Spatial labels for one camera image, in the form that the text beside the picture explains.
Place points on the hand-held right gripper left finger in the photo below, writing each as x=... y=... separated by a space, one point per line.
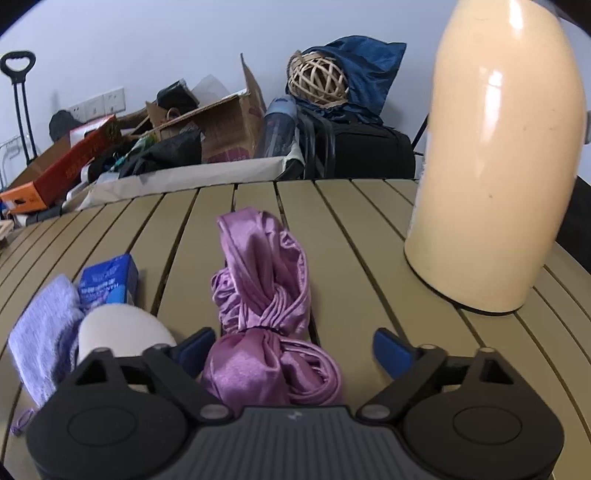
x=196 y=346

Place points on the orange flat box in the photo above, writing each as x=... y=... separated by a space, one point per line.
x=69 y=170

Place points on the black cap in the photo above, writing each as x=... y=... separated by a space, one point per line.
x=62 y=122

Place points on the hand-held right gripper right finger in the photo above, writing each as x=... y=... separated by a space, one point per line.
x=392 y=350

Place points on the wicker rattan ball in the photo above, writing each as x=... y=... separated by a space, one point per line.
x=318 y=78

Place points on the purple satin cloth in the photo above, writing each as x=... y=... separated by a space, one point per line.
x=258 y=277

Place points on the blue tissue pack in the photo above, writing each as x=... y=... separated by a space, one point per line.
x=108 y=277

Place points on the white tape roll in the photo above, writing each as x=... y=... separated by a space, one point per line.
x=120 y=327

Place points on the open cardboard box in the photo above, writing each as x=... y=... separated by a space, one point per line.
x=226 y=129

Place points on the blue water bottle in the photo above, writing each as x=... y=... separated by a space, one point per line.
x=277 y=129

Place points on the tan slatted folding table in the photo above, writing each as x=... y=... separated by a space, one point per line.
x=360 y=258

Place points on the blue cloth bag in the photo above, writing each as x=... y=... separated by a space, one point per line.
x=369 y=74

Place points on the black plastic bag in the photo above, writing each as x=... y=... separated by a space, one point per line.
x=171 y=152

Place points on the lavender knitted cloth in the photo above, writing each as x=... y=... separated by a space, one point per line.
x=41 y=332

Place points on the white fabric tote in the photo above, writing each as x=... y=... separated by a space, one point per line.
x=207 y=175

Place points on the white wall outlet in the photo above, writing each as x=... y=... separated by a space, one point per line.
x=113 y=99

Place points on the cream thermos jug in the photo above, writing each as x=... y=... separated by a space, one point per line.
x=498 y=161

